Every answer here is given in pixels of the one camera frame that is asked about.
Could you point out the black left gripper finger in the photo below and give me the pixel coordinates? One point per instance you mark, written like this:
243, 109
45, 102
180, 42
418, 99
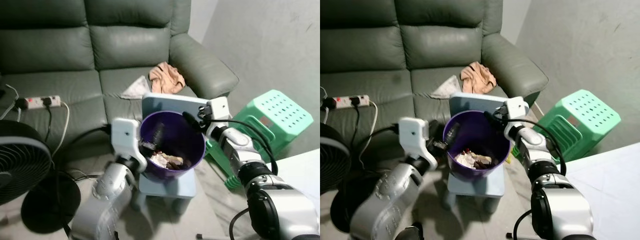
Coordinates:
453, 133
159, 133

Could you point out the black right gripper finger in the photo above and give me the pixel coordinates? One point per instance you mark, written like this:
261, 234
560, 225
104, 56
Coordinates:
491, 119
190, 119

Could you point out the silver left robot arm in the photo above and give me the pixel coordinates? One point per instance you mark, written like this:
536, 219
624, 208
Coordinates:
385, 200
102, 200

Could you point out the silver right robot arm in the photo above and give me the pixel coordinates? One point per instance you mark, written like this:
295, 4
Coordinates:
280, 210
560, 210

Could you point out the purple plastic rubbish bin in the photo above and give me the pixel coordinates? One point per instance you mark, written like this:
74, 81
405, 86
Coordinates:
477, 132
175, 132

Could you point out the white crumpled paper trash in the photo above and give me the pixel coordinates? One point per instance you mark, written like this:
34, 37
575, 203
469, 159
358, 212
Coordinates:
465, 160
161, 160

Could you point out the brown wrapper trash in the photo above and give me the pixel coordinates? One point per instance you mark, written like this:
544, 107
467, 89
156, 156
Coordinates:
484, 161
176, 161

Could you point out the light blue plastic stool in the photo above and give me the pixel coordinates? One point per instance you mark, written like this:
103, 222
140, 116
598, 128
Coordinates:
472, 101
167, 102

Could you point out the beige crumpled cloth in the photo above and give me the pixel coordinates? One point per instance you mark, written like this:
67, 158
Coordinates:
477, 79
167, 79

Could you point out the green plastic stool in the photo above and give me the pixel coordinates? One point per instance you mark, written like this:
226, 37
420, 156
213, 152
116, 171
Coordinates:
585, 112
280, 112

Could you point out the white power strip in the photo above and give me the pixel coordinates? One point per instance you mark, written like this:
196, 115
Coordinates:
36, 102
356, 100

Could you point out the green leather sofa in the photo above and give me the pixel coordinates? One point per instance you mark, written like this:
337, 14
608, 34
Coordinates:
125, 45
440, 45

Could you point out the black floor fan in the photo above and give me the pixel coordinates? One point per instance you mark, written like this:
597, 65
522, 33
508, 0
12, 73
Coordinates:
331, 160
22, 160

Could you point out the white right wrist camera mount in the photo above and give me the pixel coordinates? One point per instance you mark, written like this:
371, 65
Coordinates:
516, 110
217, 107

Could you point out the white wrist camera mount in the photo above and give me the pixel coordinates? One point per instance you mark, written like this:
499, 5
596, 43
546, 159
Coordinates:
516, 110
125, 137
217, 107
412, 137

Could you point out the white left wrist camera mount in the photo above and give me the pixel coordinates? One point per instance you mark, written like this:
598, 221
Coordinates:
125, 137
412, 137

